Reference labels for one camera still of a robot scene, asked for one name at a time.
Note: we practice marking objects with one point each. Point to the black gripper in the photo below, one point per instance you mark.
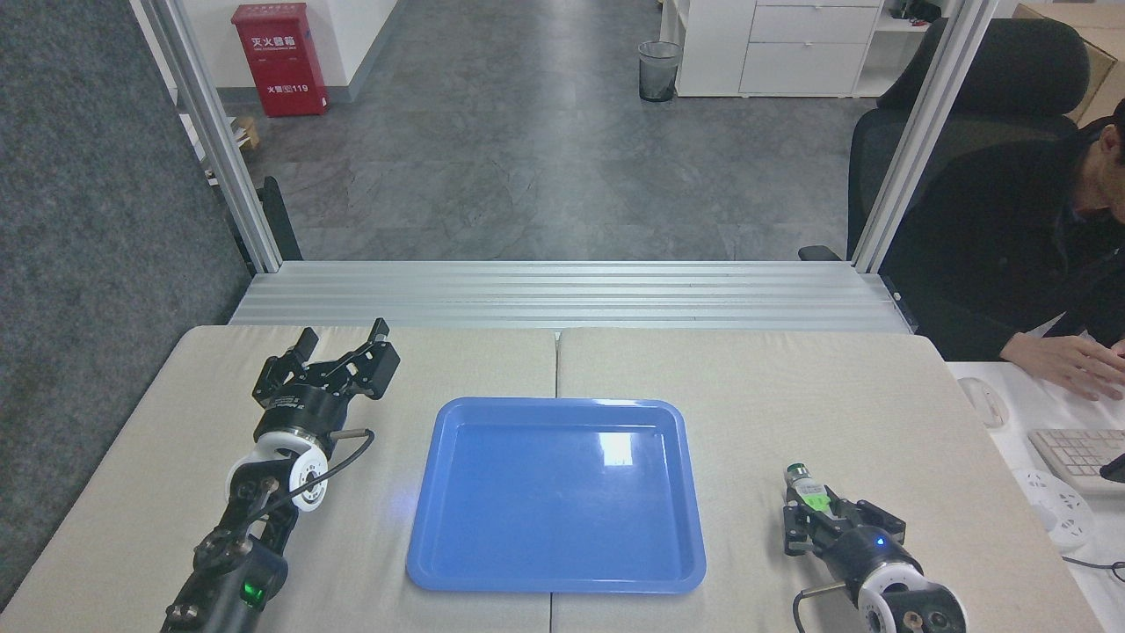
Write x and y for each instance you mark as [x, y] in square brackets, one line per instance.
[866, 552]
[303, 409]

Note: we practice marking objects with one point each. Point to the green and white switch part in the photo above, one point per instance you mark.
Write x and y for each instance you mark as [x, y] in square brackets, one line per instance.
[809, 488]

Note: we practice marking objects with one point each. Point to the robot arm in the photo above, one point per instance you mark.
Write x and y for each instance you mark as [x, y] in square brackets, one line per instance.
[246, 545]
[914, 607]

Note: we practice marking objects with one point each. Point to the blue plastic tray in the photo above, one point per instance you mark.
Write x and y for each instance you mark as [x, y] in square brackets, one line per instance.
[554, 501]

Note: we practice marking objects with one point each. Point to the person's right hand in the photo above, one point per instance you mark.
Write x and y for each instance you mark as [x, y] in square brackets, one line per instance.
[1072, 365]

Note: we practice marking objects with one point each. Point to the beige table mat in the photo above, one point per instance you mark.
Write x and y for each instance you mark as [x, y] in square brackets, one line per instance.
[756, 422]
[132, 492]

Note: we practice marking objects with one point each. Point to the white computer mouse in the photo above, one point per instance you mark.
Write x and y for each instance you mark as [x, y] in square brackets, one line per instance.
[983, 400]

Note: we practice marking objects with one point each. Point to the white power strip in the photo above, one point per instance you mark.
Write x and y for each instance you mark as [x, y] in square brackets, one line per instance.
[1059, 510]

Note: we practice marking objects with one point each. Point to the pale computer keyboard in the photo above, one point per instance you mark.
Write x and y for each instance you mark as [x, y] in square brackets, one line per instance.
[1072, 453]

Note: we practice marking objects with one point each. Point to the small cardboard box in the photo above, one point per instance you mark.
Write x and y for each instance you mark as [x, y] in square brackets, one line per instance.
[248, 132]

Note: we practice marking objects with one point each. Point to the ribbed aluminium platform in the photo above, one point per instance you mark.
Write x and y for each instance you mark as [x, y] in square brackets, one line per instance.
[562, 294]

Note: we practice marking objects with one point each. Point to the grey felt partition panel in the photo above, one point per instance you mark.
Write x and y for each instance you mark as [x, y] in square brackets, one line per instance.
[97, 264]

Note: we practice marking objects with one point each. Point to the black device on keyboard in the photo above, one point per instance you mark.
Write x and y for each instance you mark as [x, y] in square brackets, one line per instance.
[1114, 469]

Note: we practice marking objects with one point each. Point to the red fire extinguisher box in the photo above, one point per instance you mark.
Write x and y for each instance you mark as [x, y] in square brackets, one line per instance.
[281, 61]

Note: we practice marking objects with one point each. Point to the person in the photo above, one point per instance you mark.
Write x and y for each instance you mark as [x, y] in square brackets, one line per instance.
[993, 237]

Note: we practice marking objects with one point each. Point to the mesh waste bin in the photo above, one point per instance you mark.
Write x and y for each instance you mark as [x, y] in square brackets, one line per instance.
[659, 75]

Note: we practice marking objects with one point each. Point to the white drawer cabinet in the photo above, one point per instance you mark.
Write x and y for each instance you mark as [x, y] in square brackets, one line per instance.
[791, 48]

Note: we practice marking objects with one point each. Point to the black office chair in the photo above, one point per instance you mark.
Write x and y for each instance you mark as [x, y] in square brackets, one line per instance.
[1019, 66]

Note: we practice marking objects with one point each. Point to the large cardboard box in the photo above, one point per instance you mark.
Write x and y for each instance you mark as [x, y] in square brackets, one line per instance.
[1103, 53]

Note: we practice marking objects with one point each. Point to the black bracket behind post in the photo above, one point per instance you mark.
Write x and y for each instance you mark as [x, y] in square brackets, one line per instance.
[281, 224]

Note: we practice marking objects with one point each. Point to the silver aluminium post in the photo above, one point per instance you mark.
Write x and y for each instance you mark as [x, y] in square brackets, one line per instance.
[923, 132]
[220, 149]

